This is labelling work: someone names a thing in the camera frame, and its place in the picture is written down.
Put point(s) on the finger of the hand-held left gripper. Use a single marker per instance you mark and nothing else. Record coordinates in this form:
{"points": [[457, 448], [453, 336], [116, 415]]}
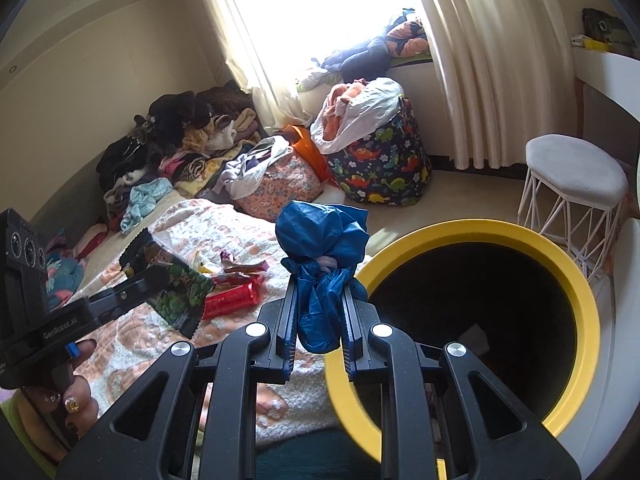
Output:
{"points": [[125, 292]]}

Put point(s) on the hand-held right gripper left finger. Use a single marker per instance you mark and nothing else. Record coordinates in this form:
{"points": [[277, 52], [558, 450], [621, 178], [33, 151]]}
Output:
{"points": [[285, 340]]}

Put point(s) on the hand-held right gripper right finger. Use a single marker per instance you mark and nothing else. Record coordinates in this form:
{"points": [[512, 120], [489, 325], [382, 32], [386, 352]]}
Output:
{"points": [[356, 350]]}

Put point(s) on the black green snack packet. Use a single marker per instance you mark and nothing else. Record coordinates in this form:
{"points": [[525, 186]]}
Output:
{"points": [[175, 280]]}

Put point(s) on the blue plastic bag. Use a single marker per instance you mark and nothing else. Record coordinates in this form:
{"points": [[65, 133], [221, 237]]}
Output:
{"points": [[320, 230]]}

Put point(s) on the yellow-rimmed trash bin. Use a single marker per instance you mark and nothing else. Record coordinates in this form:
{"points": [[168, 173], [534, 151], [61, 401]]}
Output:
{"points": [[575, 280]]}

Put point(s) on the person's left forearm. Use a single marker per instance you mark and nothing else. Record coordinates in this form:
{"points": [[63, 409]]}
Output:
{"points": [[15, 420]]}

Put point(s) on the person's left hand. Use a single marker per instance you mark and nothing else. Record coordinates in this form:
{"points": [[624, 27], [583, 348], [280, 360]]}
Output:
{"points": [[65, 415]]}

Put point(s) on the teal patterned cloth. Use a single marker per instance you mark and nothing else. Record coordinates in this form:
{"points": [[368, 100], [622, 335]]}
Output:
{"points": [[65, 275]]}

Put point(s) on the dark red cloth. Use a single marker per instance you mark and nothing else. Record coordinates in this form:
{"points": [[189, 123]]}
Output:
{"points": [[92, 240]]}

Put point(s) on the red snack wrapper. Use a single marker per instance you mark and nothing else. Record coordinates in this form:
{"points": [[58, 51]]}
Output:
{"points": [[230, 300]]}

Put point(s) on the yellow white wrapper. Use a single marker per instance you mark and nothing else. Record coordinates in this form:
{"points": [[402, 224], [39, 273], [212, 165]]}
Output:
{"points": [[202, 262]]}

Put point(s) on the light blue cloth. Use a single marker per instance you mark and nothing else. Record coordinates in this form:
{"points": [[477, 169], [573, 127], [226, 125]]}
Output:
{"points": [[150, 195]]}

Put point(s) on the grey headboard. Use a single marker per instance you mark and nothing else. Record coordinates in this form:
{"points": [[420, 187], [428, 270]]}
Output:
{"points": [[70, 195]]}

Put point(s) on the dark teal cloth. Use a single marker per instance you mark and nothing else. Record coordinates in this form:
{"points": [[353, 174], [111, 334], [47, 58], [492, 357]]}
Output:
{"points": [[310, 455]]}

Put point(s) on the peach patterned quilt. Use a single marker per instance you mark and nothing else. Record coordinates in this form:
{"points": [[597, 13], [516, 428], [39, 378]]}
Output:
{"points": [[225, 230]]}

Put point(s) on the pink floral bag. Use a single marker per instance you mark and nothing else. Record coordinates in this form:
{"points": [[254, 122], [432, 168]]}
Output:
{"points": [[285, 185]]}

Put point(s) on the white grey garment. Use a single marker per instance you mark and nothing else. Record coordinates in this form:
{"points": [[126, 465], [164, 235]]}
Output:
{"points": [[250, 170]]}

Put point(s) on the pile of clothes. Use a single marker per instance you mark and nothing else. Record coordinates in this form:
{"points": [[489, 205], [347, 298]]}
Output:
{"points": [[175, 115]]}

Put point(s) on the dinosaur print laundry basket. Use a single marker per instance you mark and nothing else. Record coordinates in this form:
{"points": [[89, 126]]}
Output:
{"points": [[380, 165]]}

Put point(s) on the orange bag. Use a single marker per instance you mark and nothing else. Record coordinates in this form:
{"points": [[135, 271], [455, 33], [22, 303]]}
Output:
{"points": [[307, 150]]}

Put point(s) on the pink orange cloth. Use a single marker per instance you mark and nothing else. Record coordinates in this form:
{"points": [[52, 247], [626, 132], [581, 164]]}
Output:
{"points": [[342, 105]]}

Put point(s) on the white plastic bag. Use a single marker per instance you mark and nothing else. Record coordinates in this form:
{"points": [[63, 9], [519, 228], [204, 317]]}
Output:
{"points": [[370, 105]]}

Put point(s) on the white rounded cabinet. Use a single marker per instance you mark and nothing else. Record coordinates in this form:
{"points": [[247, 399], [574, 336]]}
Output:
{"points": [[610, 410]]}

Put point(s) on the narrow cream curtain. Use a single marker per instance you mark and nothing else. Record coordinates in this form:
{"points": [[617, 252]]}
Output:
{"points": [[250, 60]]}

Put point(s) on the heap of dark clothes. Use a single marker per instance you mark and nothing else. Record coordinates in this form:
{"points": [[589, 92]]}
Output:
{"points": [[360, 55]]}

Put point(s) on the wide cream curtain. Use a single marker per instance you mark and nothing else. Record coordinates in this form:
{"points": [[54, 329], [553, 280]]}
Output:
{"points": [[480, 60]]}

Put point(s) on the white vanity desk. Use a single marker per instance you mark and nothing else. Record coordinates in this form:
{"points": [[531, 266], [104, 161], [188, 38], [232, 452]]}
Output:
{"points": [[610, 75]]}

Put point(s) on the yellow box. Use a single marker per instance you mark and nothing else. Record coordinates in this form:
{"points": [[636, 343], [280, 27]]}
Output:
{"points": [[592, 44]]}

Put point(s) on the dark olive bag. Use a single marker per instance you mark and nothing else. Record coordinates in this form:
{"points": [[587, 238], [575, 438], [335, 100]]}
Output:
{"points": [[602, 25]]}

